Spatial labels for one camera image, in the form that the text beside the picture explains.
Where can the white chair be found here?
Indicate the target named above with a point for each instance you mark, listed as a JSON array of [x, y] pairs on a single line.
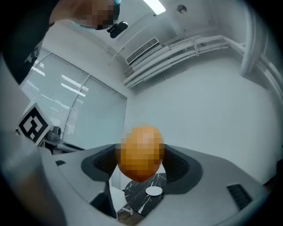
[[116, 198]]

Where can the person's black clothing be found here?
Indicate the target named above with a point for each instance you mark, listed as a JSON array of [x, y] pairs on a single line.
[[24, 33]]

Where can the white air vent grille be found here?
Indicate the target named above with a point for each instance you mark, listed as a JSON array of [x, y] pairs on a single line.
[[142, 50]]

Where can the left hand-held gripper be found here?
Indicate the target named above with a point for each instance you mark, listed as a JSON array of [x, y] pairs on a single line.
[[33, 126]]

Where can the rectangular ceiling light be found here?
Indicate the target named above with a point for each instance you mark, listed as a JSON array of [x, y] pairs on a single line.
[[154, 6]]

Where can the white ceiling pipe bundle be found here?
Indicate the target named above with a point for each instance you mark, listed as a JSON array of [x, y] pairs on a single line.
[[177, 55]]

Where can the white round plate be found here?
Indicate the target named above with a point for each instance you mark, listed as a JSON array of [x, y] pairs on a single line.
[[154, 191]]

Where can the orange round fruit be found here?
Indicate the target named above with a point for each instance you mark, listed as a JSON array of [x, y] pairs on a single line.
[[139, 154]]

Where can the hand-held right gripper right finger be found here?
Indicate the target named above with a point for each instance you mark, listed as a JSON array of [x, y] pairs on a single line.
[[210, 187]]

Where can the black head-worn camera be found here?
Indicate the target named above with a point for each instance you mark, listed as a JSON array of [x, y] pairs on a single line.
[[117, 28]]

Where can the person's head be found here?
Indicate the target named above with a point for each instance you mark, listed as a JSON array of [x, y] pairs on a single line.
[[95, 13]]

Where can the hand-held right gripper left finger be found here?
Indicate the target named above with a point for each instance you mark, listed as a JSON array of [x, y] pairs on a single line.
[[73, 174]]

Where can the white curved wall pipes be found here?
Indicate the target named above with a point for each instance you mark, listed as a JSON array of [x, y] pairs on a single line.
[[249, 55]]

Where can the round ceiling smoke detector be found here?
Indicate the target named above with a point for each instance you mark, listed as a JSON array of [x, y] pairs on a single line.
[[181, 8]]

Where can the black marble round table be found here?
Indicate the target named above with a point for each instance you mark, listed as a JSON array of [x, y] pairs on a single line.
[[137, 196]]

